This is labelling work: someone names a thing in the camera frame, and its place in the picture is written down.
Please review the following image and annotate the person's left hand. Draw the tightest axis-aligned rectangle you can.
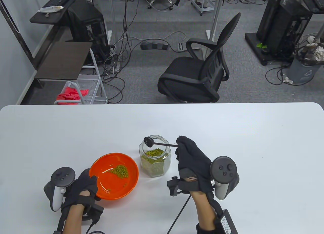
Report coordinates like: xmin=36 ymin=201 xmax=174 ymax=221
xmin=62 ymin=168 xmax=101 ymax=209

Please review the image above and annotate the person's right hand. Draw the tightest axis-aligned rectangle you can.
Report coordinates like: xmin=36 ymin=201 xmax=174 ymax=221
xmin=175 ymin=136 xmax=213 ymax=193

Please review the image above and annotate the orange bowl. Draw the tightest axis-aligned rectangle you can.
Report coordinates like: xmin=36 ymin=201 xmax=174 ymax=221
xmin=89 ymin=153 xmax=139 ymax=199

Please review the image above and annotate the black measuring scoop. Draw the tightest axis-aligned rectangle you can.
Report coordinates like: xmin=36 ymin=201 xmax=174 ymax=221
xmin=144 ymin=137 xmax=179 ymax=147

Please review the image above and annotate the green mung beans heap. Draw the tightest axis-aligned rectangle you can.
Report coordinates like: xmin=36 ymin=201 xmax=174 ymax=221
xmin=140 ymin=148 xmax=170 ymax=177

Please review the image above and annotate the green mung beans portion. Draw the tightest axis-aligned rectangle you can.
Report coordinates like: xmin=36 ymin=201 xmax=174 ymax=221
xmin=106 ymin=164 xmax=130 ymax=191

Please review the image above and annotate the person's right forearm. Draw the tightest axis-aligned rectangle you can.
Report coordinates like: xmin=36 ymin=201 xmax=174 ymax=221
xmin=190 ymin=191 xmax=218 ymax=230

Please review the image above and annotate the person's left forearm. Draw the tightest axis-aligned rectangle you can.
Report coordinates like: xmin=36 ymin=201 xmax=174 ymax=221
xmin=62 ymin=206 xmax=84 ymax=234

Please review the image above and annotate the black white left controller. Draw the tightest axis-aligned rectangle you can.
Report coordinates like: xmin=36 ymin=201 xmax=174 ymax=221
xmin=44 ymin=167 xmax=76 ymax=212

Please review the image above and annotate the black white controller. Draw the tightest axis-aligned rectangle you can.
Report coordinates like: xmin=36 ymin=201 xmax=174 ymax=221
xmin=210 ymin=156 xmax=239 ymax=201
xmin=44 ymin=167 xmax=76 ymax=212

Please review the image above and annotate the glass jar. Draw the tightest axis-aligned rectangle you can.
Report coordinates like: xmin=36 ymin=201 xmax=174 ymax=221
xmin=139 ymin=135 xmax=172 ymax=178

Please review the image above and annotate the black white right controller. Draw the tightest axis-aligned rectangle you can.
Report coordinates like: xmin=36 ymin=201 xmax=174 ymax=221
xmin=210 ymin=156 xmax=239 ymax=201

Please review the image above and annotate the black battery pack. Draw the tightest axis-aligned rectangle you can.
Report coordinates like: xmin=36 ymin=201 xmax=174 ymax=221
xmin=218 ymin=210 xmax=239 ymax=234

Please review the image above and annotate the black office chair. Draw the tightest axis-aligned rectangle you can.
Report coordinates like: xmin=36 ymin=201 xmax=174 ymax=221
xmin=157 ymin=12 xmax=241 ymax=103

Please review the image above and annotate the red cloth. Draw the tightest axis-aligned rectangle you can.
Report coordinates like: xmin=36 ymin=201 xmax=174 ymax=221
xmin=56 ymin=86 xmax=89 ymax=105

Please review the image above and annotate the white floor socket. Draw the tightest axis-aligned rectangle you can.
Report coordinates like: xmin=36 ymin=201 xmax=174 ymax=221
xmin=178 ymin=42 xmax=200 ymax=51

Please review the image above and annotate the black power strip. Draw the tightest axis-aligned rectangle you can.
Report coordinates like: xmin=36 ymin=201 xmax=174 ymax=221
xmin=140 ymin=41 xmax=169 ymax=51

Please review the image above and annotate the dark wooden side table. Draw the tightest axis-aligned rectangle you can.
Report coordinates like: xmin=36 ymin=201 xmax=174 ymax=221
xmin=34 ymin=41 xmax=93 ymax=80

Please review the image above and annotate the black floor platform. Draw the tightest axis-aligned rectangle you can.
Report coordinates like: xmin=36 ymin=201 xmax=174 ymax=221
xmin=245 ymin=32 xmax=299 ymax=66

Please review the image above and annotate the grey trash bin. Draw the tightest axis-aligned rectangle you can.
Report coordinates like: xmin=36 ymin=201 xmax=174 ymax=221
xmin=286 ymin=43 xmax=324 ymax=84

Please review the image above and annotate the metal wheeled cart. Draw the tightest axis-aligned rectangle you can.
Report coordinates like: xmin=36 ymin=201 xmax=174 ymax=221
xmin=190 ymin=0 xmax=221 ymax=16

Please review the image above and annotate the black computer tower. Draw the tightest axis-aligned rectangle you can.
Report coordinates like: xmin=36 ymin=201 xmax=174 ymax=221
xmin=66 ymin=1 xmax=110 ymax=65

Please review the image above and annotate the chair wheel base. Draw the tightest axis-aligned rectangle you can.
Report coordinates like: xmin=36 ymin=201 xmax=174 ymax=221
xmin=147 ymin=0 xmax=175 ymax=11

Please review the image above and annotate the tall black computer case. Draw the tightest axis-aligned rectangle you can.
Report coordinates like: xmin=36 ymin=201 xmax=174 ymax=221
xmin=256 ymin=0 xmax=313 ymax=58

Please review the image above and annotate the dark wooden desk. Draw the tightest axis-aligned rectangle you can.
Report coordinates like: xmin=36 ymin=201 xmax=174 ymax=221
xmin=30 ymin=0 xmax=85 ymax=24

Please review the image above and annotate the silver plastic packet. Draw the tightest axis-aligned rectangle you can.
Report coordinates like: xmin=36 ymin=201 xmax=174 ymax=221
xmin=38 ymin=6 xmax=64 ymax=13

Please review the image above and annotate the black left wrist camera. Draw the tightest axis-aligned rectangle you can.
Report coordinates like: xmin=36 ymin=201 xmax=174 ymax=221
xmin=81 ymin=202 xmax=104 ymax=224

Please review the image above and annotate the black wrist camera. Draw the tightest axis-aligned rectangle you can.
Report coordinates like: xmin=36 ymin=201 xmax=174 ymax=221
xmin=167 ymin=177 xmax=193 ymax=197
xmin=81 ymin=202 xmax=104 ymax=224

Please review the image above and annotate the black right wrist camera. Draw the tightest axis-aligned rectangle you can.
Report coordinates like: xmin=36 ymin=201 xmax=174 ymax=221
xmin=167 ymin=177 xmax=193 ymax=197

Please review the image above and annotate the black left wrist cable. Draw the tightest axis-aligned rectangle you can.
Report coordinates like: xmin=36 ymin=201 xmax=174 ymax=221
xmin=86 ymin=223 xmax=106 ymax=234

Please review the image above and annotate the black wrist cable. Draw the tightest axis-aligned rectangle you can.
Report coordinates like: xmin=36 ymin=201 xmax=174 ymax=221
xmin=86 ymin=223 xmax=106 ymax=234
xmin=166 ymin=195 xmax=192 ymax=234

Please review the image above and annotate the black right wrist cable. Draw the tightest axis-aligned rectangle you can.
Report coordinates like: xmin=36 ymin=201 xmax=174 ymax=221
xmin=166 ymin=195 xmax=192 ymax=234

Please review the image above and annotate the white wire basket cart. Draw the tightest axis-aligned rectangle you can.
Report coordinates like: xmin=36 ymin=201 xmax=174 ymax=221
xmin=54 ymin=49 xmax=108 ymax=105

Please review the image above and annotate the black looped floor cable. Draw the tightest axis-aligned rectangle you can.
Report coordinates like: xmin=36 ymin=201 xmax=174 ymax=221
xmin=265 ymin=65 xmax=297 ymax=86

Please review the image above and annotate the white desk frame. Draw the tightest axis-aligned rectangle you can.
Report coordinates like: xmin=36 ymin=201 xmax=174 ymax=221
xmin=90 ymin=0 xmax=245 ymax=61

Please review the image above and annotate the black cable bundle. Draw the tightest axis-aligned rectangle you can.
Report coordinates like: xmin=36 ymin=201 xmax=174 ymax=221
xmin=101 ymin=0 xmax=140 ymax=104

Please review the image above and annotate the black metal frame post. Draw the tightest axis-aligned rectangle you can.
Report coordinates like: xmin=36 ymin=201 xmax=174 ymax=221
xmin=0 ymin=0 xmax=36 ymax=70

